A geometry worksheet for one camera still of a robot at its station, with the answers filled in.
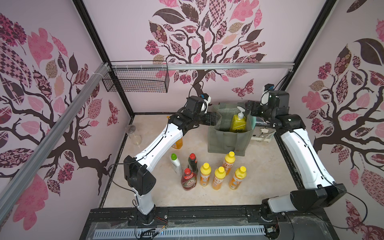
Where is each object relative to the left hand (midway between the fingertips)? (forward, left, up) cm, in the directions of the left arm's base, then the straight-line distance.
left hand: (213, 118), depth 76 cm
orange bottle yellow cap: (-24, +5, -12) cm, 27 cm away
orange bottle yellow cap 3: (-18, -8, -11) cm, 22 cm away
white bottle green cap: (-17, +20, -17) cm, 32 cm away
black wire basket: (+34, +47, +4) cm, 58 cm away
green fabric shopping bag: (-6, -4, -12) cm, 13 cm away
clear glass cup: (+5, +50, -26) cm, 56 cm away
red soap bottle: (-25, +13, -20) cm, 34 cm away
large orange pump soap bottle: (0, +21, -25) cm, 32 cm away
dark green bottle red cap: (-17, +11, -16) cm, 26 cm away
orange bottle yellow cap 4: (-26, -11, -11) cm, 30 cm away
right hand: (+4, -21, +8) cm, 22 cm away
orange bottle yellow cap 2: (-25, -2, -11) cm, 28 cm away
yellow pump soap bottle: (+7, -17, -11) cm, 21 cm away
